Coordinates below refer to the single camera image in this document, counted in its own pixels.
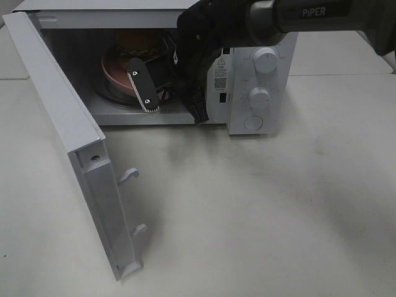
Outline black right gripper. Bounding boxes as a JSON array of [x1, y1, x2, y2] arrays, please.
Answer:
[[146, 1, 253, 125]]

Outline upper white dial knob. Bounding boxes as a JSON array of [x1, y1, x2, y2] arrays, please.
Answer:
[[253, 47, 278, 74]]

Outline white microwave oven body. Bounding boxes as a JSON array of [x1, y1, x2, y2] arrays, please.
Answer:
[[3, 1, 298, 140]]

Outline lower white dial knob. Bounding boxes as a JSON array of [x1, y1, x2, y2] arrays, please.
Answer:
[[247, 87, 271, 110]]

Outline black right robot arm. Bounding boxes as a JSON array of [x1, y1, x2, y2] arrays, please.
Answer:
[[146, 0, 395, 124]]

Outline pink round plate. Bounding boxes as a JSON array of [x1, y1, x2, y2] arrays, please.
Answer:
[[100, 46, 161, 98]]

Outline white dial knob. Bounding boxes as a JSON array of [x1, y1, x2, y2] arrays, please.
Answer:
[[247, 87, 271, 110], [253, 47, 278, 74]]

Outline white warning label sticker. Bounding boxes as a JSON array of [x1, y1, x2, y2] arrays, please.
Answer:
[[213, 57, 228, 90]]

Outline glass microwave turntable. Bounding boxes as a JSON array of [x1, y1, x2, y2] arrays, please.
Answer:
[[90, 82, 176, 113]]

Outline white microwave door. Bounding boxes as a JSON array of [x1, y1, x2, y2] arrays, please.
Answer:
[[3, 12, 147, 280]]

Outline round white door-release button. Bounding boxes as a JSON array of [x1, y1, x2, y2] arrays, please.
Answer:
[[244, 116, 263, 131]]

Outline toy burger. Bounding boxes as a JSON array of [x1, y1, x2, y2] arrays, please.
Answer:
[[114, 28, 162, 58]]

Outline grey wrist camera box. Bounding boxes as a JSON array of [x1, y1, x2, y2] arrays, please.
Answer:
[[127, 58, 160, 113]]

